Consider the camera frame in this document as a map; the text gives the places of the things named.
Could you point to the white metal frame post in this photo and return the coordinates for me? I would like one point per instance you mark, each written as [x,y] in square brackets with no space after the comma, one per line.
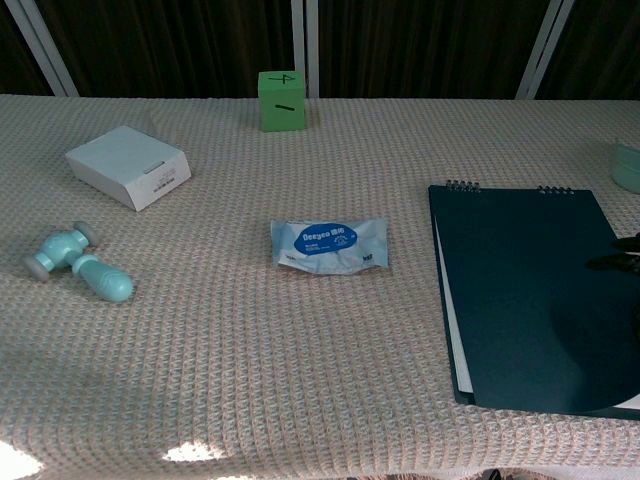
[311,49]
[42,47]
[545,49]

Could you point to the mint green massage hammer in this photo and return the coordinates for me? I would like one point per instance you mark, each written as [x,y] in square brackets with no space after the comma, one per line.
[80,262]

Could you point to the white cardboard box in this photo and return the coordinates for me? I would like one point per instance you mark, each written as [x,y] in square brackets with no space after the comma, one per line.
[128,166]

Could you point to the mint green container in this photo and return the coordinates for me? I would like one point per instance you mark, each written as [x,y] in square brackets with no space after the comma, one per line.
[625,168]

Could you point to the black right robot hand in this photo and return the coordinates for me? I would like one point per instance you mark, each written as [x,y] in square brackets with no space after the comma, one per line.
[621,261]

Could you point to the green foam cube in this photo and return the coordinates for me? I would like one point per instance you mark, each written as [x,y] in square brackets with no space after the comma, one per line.
[281,101]

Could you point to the dark blue spiral notebook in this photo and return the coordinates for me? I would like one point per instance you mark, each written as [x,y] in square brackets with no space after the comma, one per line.
[525,300]

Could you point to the blue wet wipes packet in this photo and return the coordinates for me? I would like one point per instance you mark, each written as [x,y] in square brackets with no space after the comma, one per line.
[330,246]

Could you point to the dark curtain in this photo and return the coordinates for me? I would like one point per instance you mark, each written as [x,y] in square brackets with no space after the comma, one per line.
[175,45]

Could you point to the beige waffle-knit tablecloth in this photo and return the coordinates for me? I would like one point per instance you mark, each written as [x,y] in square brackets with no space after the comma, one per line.
[250,325]

